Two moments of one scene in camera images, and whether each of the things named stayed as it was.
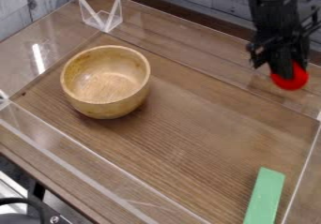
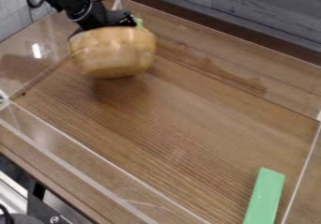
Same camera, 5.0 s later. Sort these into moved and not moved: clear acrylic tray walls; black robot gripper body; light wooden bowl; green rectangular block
Moved: black robot gripper body; light wooden bowl
Not moved: green rectangular block; clear acrylic tray walls
